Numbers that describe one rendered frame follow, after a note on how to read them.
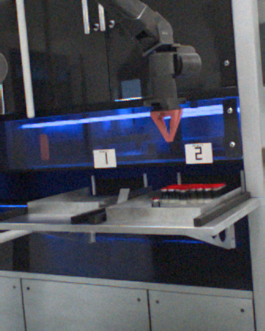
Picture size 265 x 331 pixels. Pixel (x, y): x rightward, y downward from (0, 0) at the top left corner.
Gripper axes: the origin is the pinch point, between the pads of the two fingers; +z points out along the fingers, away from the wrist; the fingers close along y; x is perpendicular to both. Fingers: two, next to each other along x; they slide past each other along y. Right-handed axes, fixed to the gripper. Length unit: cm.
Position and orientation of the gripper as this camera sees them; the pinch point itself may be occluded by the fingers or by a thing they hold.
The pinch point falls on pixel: (169, 138)
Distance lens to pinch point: 119.6
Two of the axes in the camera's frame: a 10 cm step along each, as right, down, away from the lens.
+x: -8.6, 0.6, 5.0
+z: 1.0, 9.9, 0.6
